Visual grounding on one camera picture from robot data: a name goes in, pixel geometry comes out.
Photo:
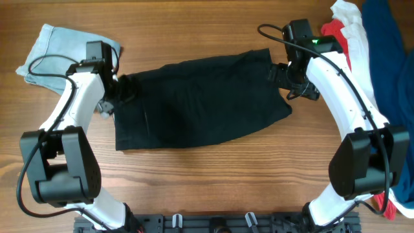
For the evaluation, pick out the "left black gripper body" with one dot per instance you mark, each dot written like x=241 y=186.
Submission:
x=110 y=101

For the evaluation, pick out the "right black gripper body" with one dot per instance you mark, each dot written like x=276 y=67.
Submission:
x=282 y=76

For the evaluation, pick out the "black shorts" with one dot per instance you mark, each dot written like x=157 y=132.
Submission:
x=200 y=103

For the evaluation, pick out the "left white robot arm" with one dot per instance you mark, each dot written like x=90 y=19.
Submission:
x=60 y=172

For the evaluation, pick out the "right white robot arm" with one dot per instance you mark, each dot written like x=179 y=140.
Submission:
x=369 y=160

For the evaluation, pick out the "folded light blue denim shorts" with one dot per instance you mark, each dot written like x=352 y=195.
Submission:
x=54 y=51

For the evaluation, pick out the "red cloth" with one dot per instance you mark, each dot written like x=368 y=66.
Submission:
x=334 y=28

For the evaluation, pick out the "white cloth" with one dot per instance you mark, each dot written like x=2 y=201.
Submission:
x=351 y=17

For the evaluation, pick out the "navy blue garment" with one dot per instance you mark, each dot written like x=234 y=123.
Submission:
x=391 y=70

